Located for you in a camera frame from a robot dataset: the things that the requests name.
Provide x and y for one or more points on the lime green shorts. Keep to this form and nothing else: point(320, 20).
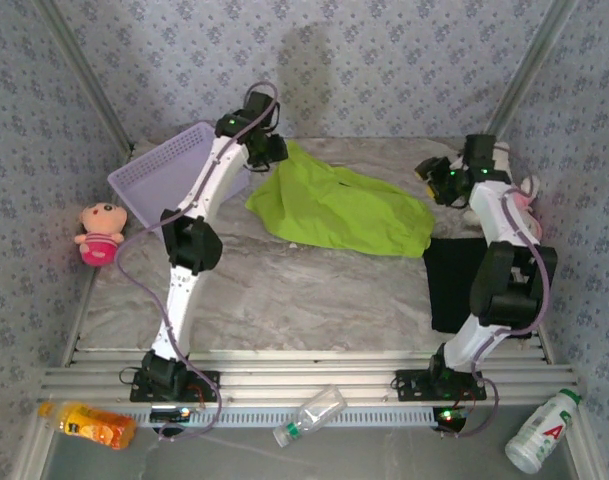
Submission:
point(334, 210)

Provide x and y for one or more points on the black t-shirt with blue logo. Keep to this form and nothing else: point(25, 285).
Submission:
point(449, 285)

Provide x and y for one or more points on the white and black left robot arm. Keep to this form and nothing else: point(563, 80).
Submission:
point(219, 170)

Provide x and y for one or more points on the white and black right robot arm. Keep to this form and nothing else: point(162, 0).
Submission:
point(499, 215)

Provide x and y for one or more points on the white bunny plush, pink shirt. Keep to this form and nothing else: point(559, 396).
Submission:
point(531, 186)

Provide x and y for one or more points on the lavender perforated plastic basket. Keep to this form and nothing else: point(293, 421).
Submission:
point(154, 175)

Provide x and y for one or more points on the small doll plush, pink dress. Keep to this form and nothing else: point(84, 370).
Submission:
point(99, 235)

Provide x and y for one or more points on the small black controller board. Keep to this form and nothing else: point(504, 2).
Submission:
point(449, 416)
point(169, 414)

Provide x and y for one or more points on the clear empty plastic bottle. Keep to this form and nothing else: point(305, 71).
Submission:
point(316, 412)

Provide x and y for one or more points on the white bottle with red letter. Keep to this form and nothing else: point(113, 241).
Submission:
point(539, 435)

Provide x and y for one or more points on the orange juice bottle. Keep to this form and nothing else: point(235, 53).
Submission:
point(94, 425)

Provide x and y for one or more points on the aluminium corner post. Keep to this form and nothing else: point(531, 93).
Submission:
point(525, 75)
point(88, 75)

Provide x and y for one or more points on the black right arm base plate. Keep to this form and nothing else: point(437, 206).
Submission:
point(414, 385)

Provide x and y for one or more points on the aluminium side rail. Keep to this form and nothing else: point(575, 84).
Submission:
point(545, 350)
point(81, 320)

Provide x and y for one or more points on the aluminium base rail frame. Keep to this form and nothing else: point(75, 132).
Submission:
point(309, 372)

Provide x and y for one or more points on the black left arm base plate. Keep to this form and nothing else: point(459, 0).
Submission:
point(204, 385)

